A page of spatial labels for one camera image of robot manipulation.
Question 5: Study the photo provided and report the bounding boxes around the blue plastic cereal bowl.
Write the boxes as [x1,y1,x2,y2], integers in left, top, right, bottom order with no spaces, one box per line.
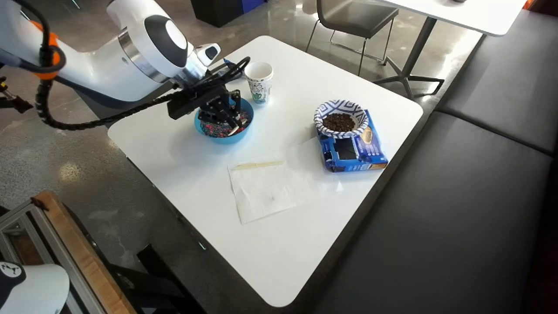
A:
[194,97,255,143]

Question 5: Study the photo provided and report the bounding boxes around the black chair in background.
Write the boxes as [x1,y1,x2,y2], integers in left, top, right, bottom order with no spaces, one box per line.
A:
[305,0,399,59]

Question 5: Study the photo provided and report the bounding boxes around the blue cookie package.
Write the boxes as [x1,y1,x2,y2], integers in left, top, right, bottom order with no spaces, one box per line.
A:
[319,117,389,172]

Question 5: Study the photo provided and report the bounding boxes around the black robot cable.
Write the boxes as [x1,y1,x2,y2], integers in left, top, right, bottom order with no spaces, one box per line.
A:
[14,0,253,132]

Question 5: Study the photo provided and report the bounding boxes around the white background table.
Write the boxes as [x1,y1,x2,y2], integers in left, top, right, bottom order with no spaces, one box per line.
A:
[380,0,527,97]

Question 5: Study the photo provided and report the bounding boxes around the blue patterned paper bowl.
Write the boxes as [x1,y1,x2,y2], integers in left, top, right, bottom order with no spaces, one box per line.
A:
[314,99,368,139]

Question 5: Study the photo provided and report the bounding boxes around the wooden framed cart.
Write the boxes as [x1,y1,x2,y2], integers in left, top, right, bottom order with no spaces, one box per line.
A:
[0,192,138,314]

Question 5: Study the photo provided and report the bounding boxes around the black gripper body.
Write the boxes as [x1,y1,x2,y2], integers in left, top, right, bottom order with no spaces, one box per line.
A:
[199,87,232,120]

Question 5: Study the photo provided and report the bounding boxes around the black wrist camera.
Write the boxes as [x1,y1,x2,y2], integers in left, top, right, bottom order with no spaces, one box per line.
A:
[167,80,225,120]

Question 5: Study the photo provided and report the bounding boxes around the white paper napkin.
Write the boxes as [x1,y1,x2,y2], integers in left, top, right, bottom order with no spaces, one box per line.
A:
[228,164,317,223]

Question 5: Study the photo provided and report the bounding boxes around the dark chair near table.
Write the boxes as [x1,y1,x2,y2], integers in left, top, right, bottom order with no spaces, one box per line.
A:
[56,69,173,130]

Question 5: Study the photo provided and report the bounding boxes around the white plastic fork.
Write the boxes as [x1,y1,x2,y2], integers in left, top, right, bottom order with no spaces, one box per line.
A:
[234,160,284,171]

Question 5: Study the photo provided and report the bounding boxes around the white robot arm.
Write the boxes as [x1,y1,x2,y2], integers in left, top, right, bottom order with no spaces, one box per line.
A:
[0,0,242,130]

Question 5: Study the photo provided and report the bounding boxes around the black bench seat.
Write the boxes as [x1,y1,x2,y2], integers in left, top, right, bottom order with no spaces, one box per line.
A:
[310,10,558,314]

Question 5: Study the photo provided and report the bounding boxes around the patterned paper coffee cup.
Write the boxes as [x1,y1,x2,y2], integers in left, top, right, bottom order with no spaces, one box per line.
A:
[244,61,274,103]

